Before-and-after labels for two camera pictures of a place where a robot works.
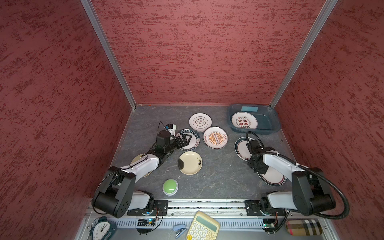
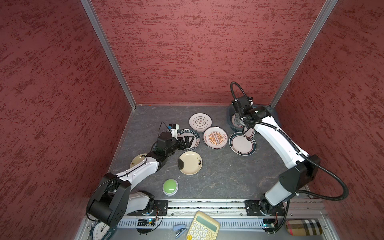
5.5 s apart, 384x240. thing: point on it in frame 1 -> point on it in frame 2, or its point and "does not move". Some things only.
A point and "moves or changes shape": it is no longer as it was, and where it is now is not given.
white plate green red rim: (241, 148) moves or changes shape
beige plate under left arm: (137, 157) does not move
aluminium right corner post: (324, 15) does not move
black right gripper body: (257, 166) -> (242, 115)
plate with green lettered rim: (273, 177) moves or changes shape
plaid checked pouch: (304, 227) does not move
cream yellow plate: (190, 163) does not move
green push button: (170, 187) does not move
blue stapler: (180, 228) does not move
